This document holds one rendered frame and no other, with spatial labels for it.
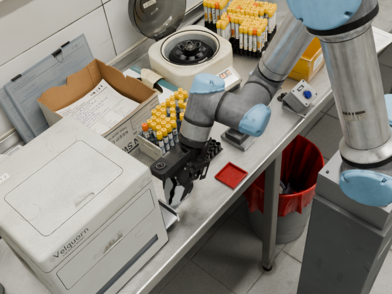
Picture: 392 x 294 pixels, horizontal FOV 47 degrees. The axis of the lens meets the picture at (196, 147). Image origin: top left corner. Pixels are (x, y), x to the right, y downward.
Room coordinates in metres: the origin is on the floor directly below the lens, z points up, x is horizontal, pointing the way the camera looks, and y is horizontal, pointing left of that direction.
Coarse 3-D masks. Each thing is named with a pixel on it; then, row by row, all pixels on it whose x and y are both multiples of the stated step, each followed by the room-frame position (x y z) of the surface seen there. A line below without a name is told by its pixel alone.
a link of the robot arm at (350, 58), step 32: (288, 0) 0.62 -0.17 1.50; (320, 0) 0.59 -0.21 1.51; (352, 0) 0.56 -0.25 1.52; (320, 32) 0.59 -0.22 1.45; (352, 32) 0.57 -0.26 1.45; (352, 64) 0.57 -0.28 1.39; (352, 96) 0.56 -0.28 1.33; (352, 128) 0.55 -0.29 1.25; (384, 128) 0.55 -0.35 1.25; (352, 160) 0.53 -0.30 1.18; (384, 160) 0.51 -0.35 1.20; (352, 192) 0.52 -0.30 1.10; (384, 192) 0.48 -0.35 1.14
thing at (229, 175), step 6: (228, 162) 0.83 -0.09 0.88; (222, 168) 0.81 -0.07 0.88; (228, 168) 0.81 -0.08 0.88; (234, 168) 0.81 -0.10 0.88; (240, 168) 0.80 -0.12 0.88; (216, 174) 0.79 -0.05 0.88; (222, 174) 0.79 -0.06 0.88; (228, 174) 0.79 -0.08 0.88; (234, 174) 0.78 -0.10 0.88; (240, 174) 0.78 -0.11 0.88; (246, 174) 0.77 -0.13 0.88; (222, 180) 0.76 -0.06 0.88; (228, 180) 0.77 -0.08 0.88; (234, 180) 0.76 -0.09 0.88; (240, 180) 0.76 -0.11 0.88; (234, 186) 0.74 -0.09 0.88
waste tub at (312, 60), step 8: (312, 40) 1.25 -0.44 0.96; (312, 48) 1.25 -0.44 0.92; (320, 48) 1.17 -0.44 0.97; (304, 56) 1.26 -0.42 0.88; (312, 56) 1.24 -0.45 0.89; (320, 56) 1.18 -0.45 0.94; (296, 64) 1.15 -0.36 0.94; (304, 64) 1.13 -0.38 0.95; (312, 64) 1.13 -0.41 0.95; (320, 64) 1.18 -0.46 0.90; (296, 72) 1.15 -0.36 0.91; (304, 72) 1.13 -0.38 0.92; (312, 72) 1.14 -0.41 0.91; (296, 80) 1.15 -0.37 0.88
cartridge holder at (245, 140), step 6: (228, 132) 0.92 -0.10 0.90; (234, 132) 0.93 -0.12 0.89; (240, 132) 0.93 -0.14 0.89; (222, 138) 0.92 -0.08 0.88; (228, 138) 0.91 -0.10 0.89; (234, 138) 0.89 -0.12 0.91; (240, 138) 0.89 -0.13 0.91; (246, 138) 0.90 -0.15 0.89; (252, 138) 0.90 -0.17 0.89; (234, 144) 0.89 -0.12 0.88; (240, 144) 0.88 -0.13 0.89; (246, 144) 0.88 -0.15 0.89
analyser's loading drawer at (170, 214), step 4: (160, 200) 0.69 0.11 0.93; (160, 204) 0.68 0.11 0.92; (164, 204) 0.67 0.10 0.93; (168, 204) 0.67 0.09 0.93; (160, 208) 0.68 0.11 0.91; (164, 208) 0.67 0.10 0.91; (168, 208) 0.66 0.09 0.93; (172, 208) 0.66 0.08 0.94; (164, 212) 0.66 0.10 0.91; (168, 212) 0.66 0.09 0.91; (172, 212) 0.65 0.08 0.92; (176, 212) 0.64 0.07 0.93; (164, 216) 0.65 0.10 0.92; (168, 216) 0.65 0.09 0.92; (172, 216) 0.65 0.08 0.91; (176, 216) 0.64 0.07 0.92; (164, 220) 0.64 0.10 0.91; (168, 220) 0.63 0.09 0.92; (172, 220) 0.63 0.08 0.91; (168, 224) 0.62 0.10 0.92
